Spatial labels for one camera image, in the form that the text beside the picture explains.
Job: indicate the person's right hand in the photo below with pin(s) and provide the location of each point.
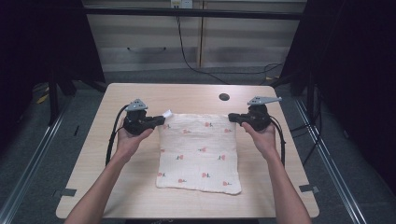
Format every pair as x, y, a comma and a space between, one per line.
264, 141

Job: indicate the white wall outlet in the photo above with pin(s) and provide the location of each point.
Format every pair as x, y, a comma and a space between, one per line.
181, 3

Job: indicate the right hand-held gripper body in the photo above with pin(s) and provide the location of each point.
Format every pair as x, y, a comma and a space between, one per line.
257, 119

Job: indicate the white printed cloth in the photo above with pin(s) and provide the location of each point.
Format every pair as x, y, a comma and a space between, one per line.
199, 155

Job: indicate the dark curtain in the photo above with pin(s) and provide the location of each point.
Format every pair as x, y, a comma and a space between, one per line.
358, 77
37, 56

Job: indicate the grey tape strip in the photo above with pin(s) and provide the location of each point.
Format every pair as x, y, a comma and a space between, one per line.
67, 192
308, 188

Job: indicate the black table grommet hole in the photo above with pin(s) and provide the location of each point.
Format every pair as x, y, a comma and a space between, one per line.
224, 96

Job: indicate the black stand post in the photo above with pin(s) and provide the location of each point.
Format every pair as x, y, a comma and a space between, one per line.
53, 99

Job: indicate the person's left hand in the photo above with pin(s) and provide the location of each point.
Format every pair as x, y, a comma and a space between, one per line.
130, 144

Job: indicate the yellow floor object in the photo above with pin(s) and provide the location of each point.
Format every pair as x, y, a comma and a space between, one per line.
42, 99

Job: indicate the metal floor rail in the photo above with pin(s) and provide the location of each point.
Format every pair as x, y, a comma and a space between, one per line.
336, 180
28, 174

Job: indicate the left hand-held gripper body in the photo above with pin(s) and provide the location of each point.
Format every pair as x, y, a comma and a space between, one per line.
137, 123

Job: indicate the black horizontal frame bar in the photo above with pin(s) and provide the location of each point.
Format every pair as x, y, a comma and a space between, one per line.
193, 13

